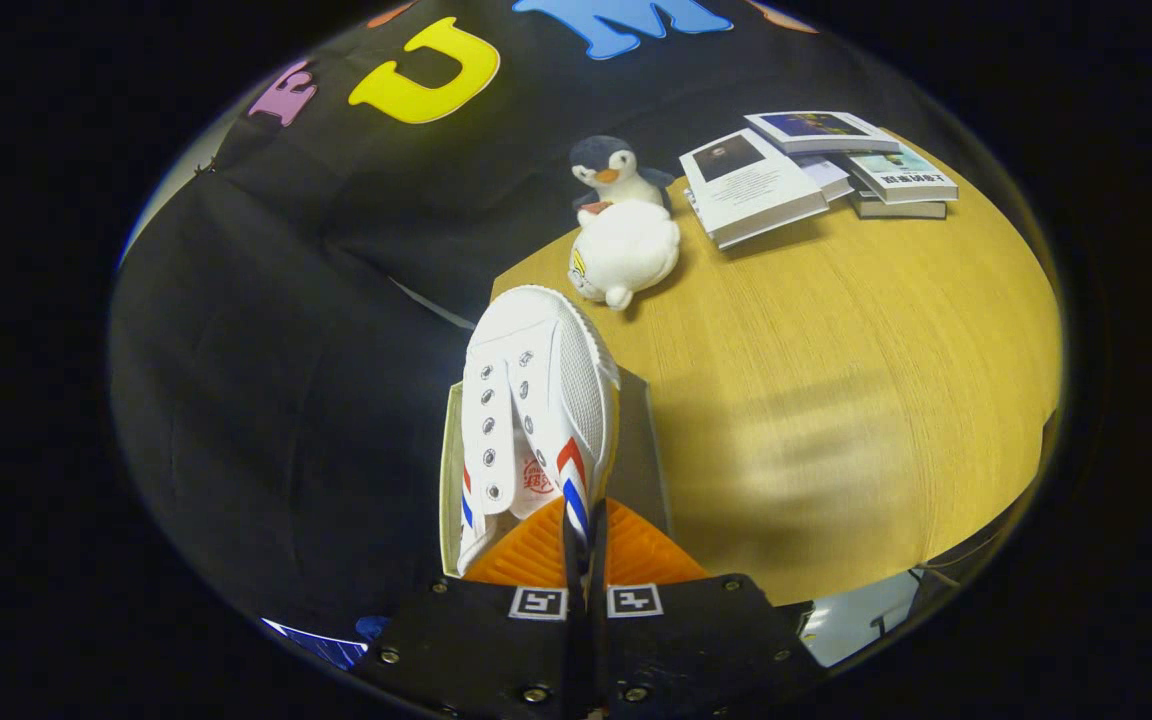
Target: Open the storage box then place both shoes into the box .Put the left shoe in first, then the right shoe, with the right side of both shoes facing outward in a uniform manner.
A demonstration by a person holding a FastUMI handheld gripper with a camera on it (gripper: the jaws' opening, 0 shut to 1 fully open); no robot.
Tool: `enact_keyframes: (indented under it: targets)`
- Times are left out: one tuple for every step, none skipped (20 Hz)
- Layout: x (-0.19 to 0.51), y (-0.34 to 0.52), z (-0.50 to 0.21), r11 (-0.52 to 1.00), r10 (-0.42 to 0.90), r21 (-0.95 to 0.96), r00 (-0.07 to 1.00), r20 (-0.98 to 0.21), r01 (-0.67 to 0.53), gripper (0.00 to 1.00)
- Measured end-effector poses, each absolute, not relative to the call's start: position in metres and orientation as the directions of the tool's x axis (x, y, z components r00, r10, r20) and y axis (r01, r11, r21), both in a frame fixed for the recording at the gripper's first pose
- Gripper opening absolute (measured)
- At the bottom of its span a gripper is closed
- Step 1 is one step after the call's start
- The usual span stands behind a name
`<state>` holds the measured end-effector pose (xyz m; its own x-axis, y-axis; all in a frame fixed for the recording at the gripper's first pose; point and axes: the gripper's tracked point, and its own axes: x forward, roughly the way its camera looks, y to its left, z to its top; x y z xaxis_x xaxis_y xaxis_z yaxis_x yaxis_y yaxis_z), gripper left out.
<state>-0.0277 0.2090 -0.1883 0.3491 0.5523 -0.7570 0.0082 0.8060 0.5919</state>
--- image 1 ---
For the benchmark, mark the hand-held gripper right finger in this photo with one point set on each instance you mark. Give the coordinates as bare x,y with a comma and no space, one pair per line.
696,640

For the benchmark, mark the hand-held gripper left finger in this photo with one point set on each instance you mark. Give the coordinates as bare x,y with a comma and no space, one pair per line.
476,640

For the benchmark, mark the grey fabric storage box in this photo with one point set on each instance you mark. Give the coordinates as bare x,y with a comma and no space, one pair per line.
641,450

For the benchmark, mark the white canvas shoe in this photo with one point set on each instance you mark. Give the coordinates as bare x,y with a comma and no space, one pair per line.
556,390

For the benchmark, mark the small blue object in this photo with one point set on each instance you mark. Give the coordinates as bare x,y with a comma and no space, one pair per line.
372,627

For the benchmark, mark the black backdrop cloth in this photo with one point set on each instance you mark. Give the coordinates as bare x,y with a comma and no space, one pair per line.
286,400

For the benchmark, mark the white round plush toy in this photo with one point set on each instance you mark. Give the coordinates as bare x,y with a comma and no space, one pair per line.
631,250

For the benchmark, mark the white book with portrait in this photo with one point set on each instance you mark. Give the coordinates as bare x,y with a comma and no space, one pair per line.
751,190

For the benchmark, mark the dark thick book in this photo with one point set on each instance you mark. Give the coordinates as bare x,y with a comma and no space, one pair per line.
901,210

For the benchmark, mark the penguin plush toy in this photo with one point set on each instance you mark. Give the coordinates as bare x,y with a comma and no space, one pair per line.
616,170

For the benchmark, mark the book with teal cover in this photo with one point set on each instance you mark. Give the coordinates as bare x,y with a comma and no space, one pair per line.
906,178

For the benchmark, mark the book with blue cover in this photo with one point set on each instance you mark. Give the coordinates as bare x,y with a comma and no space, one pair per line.
821,128

